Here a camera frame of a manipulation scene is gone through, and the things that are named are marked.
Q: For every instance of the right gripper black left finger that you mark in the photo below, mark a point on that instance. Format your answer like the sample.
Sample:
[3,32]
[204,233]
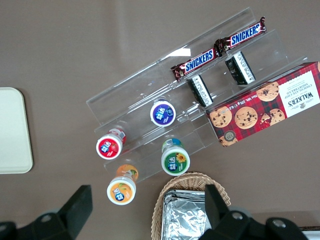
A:
[72,215]

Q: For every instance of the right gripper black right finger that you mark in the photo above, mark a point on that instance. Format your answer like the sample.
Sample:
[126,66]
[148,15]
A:
[220,217]

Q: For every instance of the aluminium foil tray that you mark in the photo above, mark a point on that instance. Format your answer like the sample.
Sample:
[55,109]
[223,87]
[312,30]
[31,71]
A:
[182,217]

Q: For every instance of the light tan wicker basket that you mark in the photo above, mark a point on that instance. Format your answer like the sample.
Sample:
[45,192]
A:
[185,181]

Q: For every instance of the beige plastic serving tray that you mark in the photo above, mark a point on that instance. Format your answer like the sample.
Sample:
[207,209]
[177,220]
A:
[12,130]

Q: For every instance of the orange lid gum bottle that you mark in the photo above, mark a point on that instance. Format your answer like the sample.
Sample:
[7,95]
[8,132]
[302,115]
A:
[121,191]

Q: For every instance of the green lid gum bottle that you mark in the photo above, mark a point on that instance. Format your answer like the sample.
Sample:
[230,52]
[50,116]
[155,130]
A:
[175,161]

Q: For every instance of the red lid gum bottle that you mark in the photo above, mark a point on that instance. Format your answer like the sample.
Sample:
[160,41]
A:
[109,147]

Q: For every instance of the white rectangular snack bin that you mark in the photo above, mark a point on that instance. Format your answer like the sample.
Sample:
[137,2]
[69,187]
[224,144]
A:
[312,236]

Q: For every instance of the red Walkers cookie box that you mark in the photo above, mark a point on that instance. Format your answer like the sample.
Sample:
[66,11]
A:
[262,107]

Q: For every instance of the blue lid gum bottle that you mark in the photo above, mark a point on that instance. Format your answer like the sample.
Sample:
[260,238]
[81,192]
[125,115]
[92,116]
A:
[163,113]

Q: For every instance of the small black white box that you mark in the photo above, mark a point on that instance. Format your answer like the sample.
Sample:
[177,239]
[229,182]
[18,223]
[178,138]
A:
[200,91]
[240,68]

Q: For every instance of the clear acrylic step stand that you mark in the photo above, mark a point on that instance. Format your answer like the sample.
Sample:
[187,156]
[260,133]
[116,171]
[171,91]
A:
[130,95]

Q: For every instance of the Snickers chocolate bar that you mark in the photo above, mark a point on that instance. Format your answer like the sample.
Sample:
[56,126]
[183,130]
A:
[197,61]
[243,36]

